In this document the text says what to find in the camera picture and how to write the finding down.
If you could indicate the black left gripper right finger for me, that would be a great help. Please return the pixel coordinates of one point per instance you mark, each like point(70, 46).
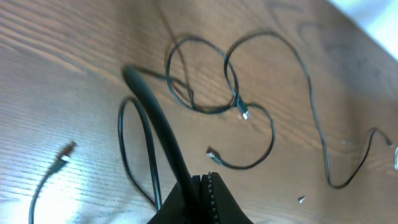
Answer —
point(217, 202)

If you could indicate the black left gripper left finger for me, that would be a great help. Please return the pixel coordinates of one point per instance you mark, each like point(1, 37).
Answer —
point(174, 209)

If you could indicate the small metal debris piece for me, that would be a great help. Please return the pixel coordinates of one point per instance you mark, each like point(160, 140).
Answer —
point(301, 199)

